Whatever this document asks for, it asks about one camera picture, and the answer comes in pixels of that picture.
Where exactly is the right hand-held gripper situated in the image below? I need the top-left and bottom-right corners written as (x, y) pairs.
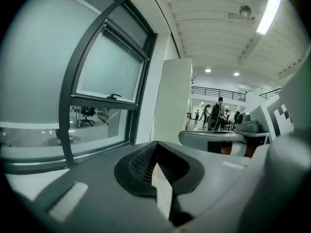
top-left (179, 53), bottom-right (311, 146)

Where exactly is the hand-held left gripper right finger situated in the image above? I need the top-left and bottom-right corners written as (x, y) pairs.
top-left (157, 128), bottom-right (311, 233)

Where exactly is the large frosted glass pane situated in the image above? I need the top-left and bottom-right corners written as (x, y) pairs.
top-left (0, 0), bottom-right (103, 131)

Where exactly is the small fixed glass pane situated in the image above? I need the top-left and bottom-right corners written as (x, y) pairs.
top-left (69, 105), bottom-right (132, 152)

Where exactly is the black balcony railing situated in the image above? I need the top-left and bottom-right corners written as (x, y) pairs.
top-left (191, 86), bottom-right (246, 102)

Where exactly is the black office chair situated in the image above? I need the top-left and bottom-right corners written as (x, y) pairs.
top-left (77, 106), bottom-right (96, 128)

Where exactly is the frosted glass window sash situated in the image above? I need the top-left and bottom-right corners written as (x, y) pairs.
top-left (75, 24), bottom-right (146, 104)

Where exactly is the long ceiling strip light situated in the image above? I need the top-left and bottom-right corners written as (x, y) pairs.
top-left (256, 0), bottom-right (282, 35)

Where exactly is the white partition panel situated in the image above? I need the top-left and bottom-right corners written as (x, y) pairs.
top-left (154, 59), bottom-right (194, 145)

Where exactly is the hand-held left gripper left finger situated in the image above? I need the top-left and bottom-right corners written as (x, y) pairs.
top-left (32, 141), bottom-right (176, 233)

